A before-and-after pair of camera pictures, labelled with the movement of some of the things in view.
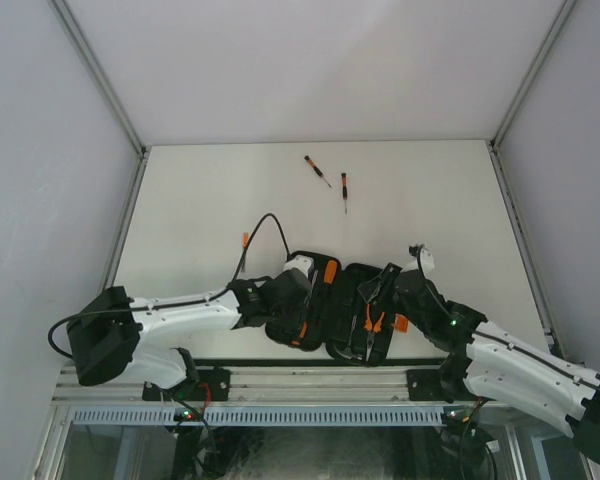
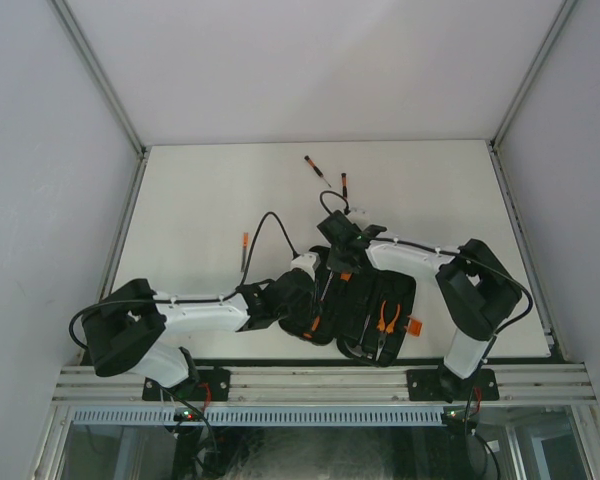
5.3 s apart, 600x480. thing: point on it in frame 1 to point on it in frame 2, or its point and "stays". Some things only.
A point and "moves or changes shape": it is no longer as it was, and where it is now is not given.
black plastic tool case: [340, 319] moves or changes shape
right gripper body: [397, 306] to [338, 262]
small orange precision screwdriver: [311, 163] stays
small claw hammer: [349, 353] to [357, 350]
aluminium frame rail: [259, 384] stays
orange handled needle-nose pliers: [372, 330] to [383, 331]
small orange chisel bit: [245, 245] stays
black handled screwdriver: [306, 314] moves or changes shape
